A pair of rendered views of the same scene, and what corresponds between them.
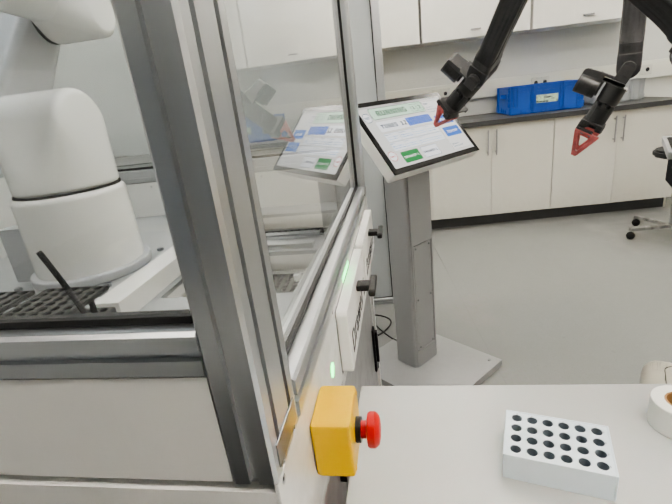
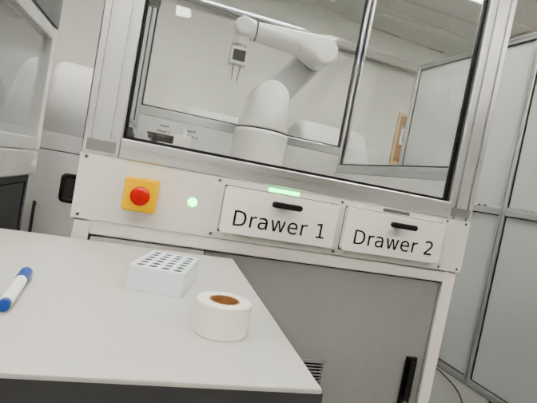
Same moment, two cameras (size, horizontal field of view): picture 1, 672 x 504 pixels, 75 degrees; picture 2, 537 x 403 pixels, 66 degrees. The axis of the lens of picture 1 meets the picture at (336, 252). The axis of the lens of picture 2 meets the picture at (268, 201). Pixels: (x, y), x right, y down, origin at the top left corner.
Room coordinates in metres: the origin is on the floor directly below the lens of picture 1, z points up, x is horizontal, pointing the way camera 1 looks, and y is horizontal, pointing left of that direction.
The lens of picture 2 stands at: (0.28, -0.92, 0.96)
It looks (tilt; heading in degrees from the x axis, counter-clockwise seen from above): 3 degrees down; 65
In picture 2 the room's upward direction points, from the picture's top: 11 degrees clockwise
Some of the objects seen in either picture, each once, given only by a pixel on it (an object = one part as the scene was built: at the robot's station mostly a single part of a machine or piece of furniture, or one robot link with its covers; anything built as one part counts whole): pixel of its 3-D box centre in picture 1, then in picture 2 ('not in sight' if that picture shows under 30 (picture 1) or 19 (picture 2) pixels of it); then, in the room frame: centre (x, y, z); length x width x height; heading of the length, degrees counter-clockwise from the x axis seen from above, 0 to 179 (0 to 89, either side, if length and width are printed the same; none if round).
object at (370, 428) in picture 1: (368, 429); (140, 196); (0.40, -0.01, 0.88); 0.04 x 0.03 x 0.04; 170
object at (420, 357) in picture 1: (421, 266); not in sight; (1.71, -0.35, 0.51); 0.50 x 0.45 x 1.02; 39
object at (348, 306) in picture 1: (353, 301); (280, 217); (0.74, -0.02, 0.87); 0.29 x 0.02 x 0.11; 170
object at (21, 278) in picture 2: not in sight; (16, 286); (0.23, -0.33, 0.77); 0.14 x 0.02 x 0.02; 87
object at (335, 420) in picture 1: (339, 429); (141, 194); (0.41, 0.02, 0.88); 0.07 x 0.05 x 0.07; 170
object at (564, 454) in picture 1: (555, 451); (165, 272); (0.43, -0.25, 0.78); 0.12 x 0.08 x 0.04; 65
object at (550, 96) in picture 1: (538, 97); not in sight; (3.91, -1.89, 1.01); 0.61 x 0.41 x 0.22; 86
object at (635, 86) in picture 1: (611, 91); not in sight; (3.94, -2.55, 0.99); 0.40 x 0.31 x 0.17; 86
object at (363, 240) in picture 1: (365, 244); (393, 236); (1.05, -0.08, 0.87); 0.29 x 0.02 x 0.11; 170
